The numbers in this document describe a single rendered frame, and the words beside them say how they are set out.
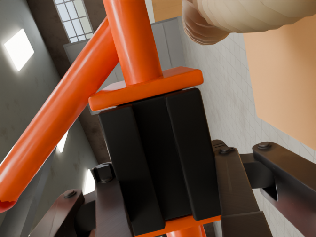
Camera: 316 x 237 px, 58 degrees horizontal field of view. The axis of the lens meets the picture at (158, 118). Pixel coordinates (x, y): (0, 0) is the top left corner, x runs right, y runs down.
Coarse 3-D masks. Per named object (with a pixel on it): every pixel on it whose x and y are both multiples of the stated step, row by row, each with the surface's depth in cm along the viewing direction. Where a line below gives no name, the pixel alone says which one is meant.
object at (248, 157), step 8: (216, 144) 17; (224, 144) 17; (248, 160) 14; (256, 160) 14; (248, 168) 14; (256, 168) 14; (264, 168) 14; (248, 176) 14; (256, 176) 14; (264, 176) 14; (272, 176) 14; (256, 184) 14; (264, 184) 14; (272, 184) 14
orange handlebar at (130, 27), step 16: (112, 0) 14; (128, 0) 14; (144, 0) 15; (112, 16) 15; (128, 16) 14; (144, 16) 15; (112, 32) 15; (128, 32) 15; (144, 32) 15; (128, 48) 15; (144, 48) 15; (128, 64) 15; (144, 64) 15; (128, 80) 15; (144, 80) 15
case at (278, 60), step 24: (288, 24) 24; (312, 24) 21; (264, 48) 30; (288, 48) 25; (312, 48) 22; (264, 72) 32; (288, 72) 26; (312, 72) 22; (264, 96) 34; (288, 96) 28; (312, 96) 23; (264, 120) 36; (288, 120) 29; (312, 120) 24; (312, 144) 25
